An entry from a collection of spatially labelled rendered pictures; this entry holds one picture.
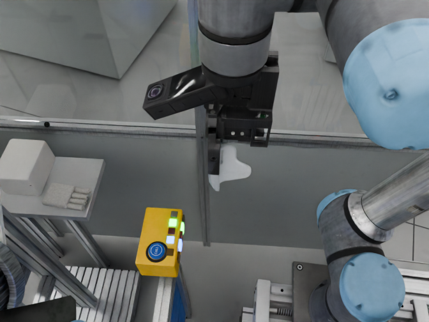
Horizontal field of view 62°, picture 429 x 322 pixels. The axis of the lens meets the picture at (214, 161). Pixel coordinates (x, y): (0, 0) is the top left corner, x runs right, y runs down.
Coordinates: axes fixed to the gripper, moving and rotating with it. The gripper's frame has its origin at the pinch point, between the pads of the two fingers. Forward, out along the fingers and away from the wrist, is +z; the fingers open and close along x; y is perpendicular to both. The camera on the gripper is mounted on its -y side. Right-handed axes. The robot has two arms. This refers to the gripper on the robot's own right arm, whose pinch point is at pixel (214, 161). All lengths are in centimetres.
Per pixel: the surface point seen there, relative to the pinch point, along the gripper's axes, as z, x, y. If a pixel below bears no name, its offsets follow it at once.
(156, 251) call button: 39.7, -0.4, -14.4
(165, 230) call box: 40.8, 5.7, -13.4
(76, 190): 60, 27, -49
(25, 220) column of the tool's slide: 101, 33, -88
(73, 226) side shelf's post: 93, 28, -62
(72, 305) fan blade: 26.6, -17.1, -26.3
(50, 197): 60, 23, -57
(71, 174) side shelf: 62, 35, -54
